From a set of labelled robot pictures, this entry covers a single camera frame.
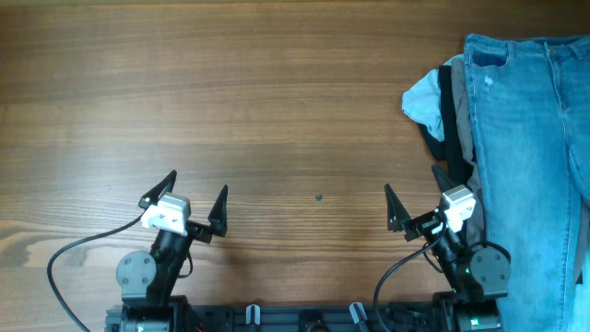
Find black garment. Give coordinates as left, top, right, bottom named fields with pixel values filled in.
left=417, top=65, right=473, bottom=184

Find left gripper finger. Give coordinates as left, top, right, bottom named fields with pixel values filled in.
left=138, top=170, right=177, bottom=208
left=207, top=184, right=229, bottom=237

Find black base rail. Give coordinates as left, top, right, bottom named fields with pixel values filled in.
left=104, top=302, right=503, bottom=332

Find light blue shirt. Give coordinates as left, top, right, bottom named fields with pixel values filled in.
left=402, top=54, right=463, bottom=142

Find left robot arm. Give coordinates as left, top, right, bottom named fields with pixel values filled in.
left=105, top=171, right=229, bottom=332

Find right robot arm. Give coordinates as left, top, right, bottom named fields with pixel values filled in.
left=373, top=165, right=512, bottom=331

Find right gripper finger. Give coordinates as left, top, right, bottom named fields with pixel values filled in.
left=431, top=164, right=460, bottom=193
left=384, top=184, right=411, bottom=231

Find light blue denim jeans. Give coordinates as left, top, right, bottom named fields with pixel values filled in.
left=464, top=34, right=589, bottom=331

